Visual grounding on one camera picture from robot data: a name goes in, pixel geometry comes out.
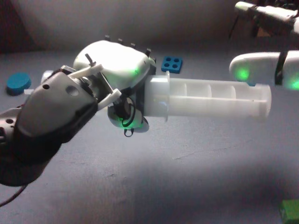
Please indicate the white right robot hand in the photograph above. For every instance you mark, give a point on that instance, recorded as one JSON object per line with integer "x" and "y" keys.
{"x": 257, "y": 65}

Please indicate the brown cardboard piece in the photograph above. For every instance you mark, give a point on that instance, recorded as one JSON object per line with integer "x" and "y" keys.
{"x": 265, "y": 33}

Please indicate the blue four-hole square block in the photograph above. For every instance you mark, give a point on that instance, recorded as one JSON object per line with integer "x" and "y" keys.
{"x": 171, "y": 67}

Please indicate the translucent white plastic cylinder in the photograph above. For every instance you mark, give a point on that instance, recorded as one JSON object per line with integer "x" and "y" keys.
{"x": 210, "y": 102}

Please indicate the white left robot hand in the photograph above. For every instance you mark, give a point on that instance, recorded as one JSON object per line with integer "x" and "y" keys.
{"x": 112, "y": 58}

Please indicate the green cube block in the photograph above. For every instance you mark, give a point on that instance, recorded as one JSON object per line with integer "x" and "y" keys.
{"x": 290, "y": 212}

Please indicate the grey table cloth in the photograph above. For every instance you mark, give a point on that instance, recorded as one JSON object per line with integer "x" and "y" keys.
{"x": 163, "y": 182}

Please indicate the blue round block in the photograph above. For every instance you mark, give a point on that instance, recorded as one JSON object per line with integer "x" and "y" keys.
{"x": 18, "y": 82}

